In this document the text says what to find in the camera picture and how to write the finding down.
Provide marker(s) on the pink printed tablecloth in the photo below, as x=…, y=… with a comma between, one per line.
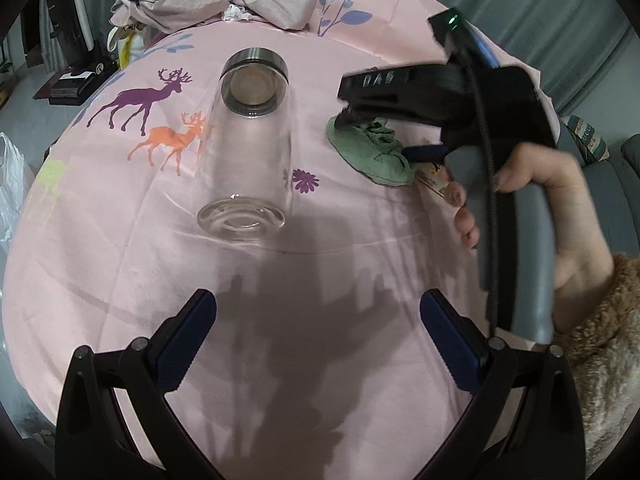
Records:
x=325, y=280

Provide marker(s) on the yellow printed packet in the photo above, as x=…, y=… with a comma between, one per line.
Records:
x=434, y=180

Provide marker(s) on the white crumpled tissue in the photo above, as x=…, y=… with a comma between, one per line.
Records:
x=236, y=12

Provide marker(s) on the clear plastic bag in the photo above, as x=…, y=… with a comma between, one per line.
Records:
x=11, y=185

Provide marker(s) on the person's right hand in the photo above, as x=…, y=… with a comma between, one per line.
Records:
x=565, y=220

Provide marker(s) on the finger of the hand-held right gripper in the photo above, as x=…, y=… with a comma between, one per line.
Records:
x=362, y=116
x=425, y=152

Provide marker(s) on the grey curtain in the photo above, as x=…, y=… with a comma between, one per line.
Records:
x=525, y=5

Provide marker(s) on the clear glass jar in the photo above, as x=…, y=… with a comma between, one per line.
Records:
x=240, y=170

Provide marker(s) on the grey sofa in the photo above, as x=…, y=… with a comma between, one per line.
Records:
x=617, y=195

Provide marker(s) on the dark tray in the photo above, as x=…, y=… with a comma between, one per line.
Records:
x=75, y=82

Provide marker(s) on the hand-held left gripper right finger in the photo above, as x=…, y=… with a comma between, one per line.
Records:
x=452, y=345

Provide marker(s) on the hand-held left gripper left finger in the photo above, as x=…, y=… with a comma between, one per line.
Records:
x=185, y=345

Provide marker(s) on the black flat board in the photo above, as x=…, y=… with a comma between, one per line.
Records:
x=70, y=20

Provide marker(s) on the person's right forearm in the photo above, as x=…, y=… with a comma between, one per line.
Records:
x=610, y=360

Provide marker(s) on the green cloth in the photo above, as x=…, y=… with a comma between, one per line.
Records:
x=380, y=160

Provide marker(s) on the white yellow cloth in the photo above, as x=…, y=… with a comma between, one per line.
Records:
x=122, y=47

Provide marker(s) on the patterned pillow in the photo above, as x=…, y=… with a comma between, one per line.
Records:
x=587, y=137

